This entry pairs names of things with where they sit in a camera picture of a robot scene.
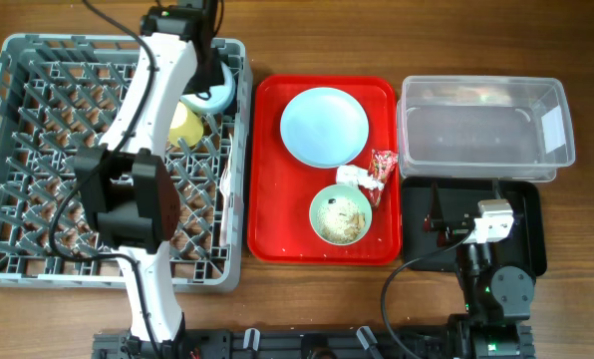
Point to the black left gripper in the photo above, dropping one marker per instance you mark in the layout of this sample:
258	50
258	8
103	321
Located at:
215	76

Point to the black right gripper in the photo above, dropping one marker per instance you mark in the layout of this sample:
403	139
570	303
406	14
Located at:
452	231

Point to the pale blue bowl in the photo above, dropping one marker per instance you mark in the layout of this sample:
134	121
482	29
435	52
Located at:
219	99

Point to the yellow plastic cup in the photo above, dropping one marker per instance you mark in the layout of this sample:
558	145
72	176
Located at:
185	125

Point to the green bowl with rice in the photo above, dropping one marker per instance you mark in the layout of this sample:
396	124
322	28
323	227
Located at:
340	214

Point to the light blue plate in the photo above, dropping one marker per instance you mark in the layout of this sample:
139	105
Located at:
324	127

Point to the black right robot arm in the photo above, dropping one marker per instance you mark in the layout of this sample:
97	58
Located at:
497	296

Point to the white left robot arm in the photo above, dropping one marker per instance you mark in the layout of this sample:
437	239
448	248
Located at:
128	196

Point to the grey dishwasher rack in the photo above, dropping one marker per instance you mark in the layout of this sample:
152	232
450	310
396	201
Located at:
59	93

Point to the black plastic bin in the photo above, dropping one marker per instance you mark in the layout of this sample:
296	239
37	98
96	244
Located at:
525	246

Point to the red snack wrapper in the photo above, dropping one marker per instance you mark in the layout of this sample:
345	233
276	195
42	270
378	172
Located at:
382	164

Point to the crumpled white napkin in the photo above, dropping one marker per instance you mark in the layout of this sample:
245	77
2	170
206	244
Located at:
354	176

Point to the white plastic fork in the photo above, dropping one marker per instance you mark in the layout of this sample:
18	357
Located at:
225	191

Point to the clear plastic bin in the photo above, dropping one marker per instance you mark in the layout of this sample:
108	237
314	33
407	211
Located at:
517	128

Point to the red plastic tray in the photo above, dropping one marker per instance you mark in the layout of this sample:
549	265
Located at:
281	188

